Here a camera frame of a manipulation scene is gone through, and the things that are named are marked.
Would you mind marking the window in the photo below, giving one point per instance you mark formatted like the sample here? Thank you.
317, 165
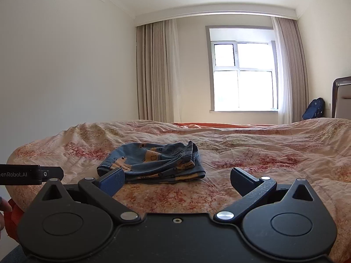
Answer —
241, 68

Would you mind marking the beige curtain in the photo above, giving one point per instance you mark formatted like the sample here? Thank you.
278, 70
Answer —
290, 71
156, 71

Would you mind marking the blue backpack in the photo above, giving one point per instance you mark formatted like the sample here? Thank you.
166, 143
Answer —
314, 109

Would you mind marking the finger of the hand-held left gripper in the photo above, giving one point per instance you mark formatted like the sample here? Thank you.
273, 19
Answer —
52, 173

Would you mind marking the person's left hand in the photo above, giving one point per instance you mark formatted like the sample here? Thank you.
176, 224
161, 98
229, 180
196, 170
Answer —
5, 206

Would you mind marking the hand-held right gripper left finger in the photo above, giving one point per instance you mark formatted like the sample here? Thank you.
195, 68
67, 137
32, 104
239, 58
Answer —
112, 181

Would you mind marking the blue printed pants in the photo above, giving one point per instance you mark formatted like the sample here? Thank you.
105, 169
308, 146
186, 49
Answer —
153, 161

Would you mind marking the padded wooden headboard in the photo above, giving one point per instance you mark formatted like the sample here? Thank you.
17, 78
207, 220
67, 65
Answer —
342, 98

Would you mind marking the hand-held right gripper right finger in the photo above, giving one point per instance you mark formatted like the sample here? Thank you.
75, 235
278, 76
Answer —
241, 181

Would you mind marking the pink floral quilt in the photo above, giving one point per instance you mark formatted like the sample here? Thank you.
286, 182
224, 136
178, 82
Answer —
260, 156

